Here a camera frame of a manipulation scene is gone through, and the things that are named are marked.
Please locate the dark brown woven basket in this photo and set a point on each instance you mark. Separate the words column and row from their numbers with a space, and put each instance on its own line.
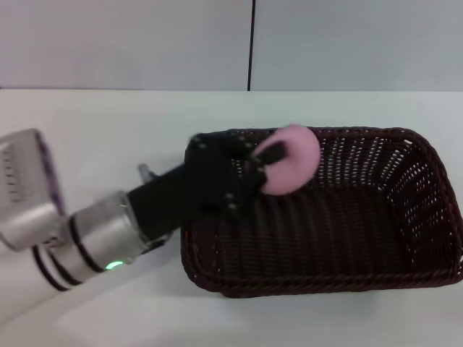
column 325, row 235

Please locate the pink peach-shaped ball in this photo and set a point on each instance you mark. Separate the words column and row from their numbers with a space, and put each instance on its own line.
column 300, row 162

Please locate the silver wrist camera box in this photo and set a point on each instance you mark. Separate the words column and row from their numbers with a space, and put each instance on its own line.
column 29, row 188

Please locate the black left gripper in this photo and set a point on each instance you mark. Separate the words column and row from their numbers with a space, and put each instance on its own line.
column 202, row 173

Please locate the black vertical wall strip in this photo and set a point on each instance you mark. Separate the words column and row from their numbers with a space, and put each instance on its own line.
column 250, row 43

